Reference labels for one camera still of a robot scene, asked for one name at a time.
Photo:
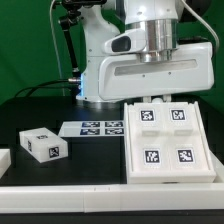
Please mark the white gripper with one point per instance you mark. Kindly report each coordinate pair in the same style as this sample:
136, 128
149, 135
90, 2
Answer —
125, 76

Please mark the white cabinet body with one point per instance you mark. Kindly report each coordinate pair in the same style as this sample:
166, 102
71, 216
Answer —
166, 143

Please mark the white cabinet top block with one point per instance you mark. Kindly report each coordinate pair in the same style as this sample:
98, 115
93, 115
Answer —
43, 144

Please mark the white cabinet door panel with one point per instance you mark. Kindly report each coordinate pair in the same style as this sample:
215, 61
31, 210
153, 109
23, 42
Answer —
147, 130
184, 143

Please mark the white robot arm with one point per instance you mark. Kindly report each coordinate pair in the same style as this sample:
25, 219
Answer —
146, 59

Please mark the white left fence piece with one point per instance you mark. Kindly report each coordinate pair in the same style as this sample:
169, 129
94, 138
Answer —
5, 161

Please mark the white flat marker base plate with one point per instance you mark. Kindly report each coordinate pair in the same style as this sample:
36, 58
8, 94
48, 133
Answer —
92, 128

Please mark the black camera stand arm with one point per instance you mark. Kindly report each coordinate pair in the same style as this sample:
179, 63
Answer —
71, 19

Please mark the white front fence rail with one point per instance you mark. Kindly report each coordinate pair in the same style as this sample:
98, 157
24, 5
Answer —
110, 198

